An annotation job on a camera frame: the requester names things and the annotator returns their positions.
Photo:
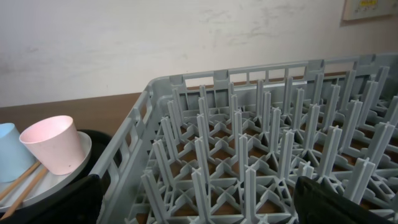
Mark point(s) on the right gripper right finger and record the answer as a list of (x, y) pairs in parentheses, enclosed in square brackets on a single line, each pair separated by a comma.
[(316, 204)]

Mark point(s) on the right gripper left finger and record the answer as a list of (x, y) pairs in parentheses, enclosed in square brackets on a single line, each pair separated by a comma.
[(79, 202)]

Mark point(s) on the wooden chopstick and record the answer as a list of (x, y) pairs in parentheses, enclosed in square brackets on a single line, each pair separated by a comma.
[(11, 186), (25, 193)]

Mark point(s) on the grey dishwasher rack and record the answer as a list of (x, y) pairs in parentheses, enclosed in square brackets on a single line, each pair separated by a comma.
[(228, 146)]

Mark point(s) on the round black serving tray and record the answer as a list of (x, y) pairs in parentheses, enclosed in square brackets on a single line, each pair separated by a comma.
[(99, 142)]

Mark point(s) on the pink plastic cup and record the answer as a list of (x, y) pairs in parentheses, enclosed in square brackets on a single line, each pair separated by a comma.
[(55, 143)]

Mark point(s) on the blue plastic cup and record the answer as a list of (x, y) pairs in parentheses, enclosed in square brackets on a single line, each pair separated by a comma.
[(15, 157)]

